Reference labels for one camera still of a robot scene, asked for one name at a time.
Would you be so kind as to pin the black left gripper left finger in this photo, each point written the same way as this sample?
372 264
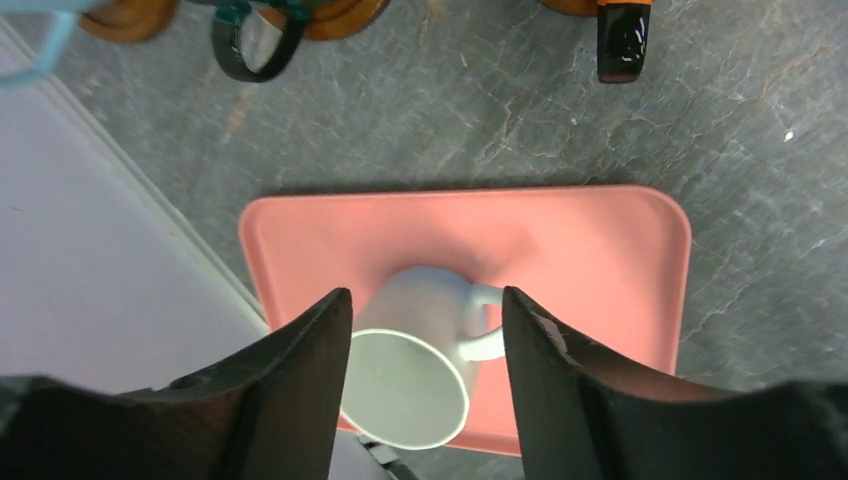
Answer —
268 411

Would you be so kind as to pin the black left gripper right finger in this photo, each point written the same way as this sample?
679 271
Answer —
585 411

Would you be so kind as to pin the white mug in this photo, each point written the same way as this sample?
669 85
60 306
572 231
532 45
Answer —
415 356

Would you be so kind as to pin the orange mug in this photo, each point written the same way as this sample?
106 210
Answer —
622 35

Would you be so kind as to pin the dark green mug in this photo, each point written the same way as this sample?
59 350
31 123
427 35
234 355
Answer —
256 61

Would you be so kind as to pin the brown wooden coaster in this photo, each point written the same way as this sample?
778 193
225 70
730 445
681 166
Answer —
129 21
338 20
578 8

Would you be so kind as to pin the pink tray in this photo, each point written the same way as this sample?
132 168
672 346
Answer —
609 261

